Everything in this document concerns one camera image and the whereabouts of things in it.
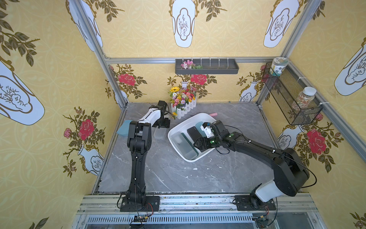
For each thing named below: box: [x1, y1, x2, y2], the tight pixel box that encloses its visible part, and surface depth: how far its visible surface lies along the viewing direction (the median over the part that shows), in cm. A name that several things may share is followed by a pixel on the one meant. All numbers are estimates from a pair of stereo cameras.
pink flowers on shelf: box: [180, 59, 203, 70], surface depth 89 cm
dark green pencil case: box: [181, 132, 199, 160], surface depth 91 cm
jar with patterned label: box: [269, 56, 289, 77], surface depth 87 cm
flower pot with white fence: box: [168, 86, 197, 120], surface depth 105 cm
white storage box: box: [167, 113, 217, 163], surface depth 100 cm
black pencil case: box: [186, 126, 203, 143], surface depth 103 cm
